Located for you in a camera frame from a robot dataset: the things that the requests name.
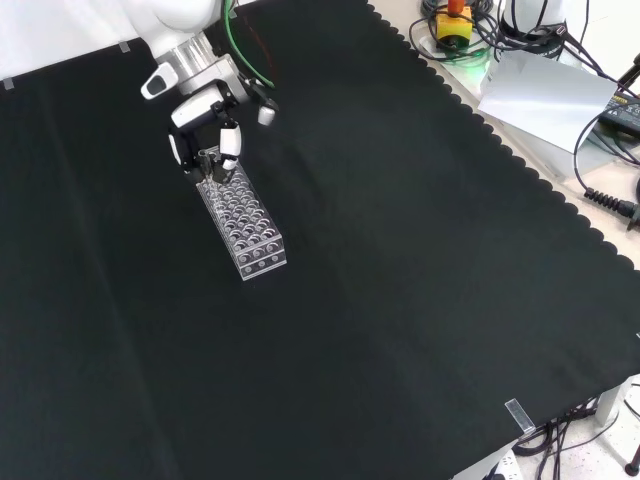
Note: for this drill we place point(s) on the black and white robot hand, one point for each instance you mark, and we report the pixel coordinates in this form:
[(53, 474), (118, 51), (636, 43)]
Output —
[(195, 112)]

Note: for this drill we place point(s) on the clear glass test tube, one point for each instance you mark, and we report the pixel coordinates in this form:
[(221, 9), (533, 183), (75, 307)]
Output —
[(205, 162)]

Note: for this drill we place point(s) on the clear plastic test tube rack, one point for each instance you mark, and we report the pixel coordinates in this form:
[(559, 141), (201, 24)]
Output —
[(250, 235)]

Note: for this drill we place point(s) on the clear cloth clip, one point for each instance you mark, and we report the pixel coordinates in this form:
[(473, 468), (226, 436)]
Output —
[(520, 416), (125, 47), (7, 83)]

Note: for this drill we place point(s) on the black bench cloth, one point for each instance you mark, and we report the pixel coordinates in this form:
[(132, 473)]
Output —
[(350, 275)]

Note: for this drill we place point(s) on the yellow emergency stop button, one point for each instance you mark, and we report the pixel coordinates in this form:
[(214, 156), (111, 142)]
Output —
[(452, 25)]

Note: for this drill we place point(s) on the black power adapter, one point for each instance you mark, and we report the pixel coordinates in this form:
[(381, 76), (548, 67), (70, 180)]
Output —
[(624, 111)]

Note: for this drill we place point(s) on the white power strip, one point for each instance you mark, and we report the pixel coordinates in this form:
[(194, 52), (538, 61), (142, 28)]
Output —
[(502, 465)]

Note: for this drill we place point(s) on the white bench leg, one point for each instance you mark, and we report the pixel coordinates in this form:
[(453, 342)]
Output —
[(612, 402)]

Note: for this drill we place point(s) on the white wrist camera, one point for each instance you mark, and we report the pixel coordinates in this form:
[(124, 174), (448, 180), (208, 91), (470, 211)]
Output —
[(157, 82)]

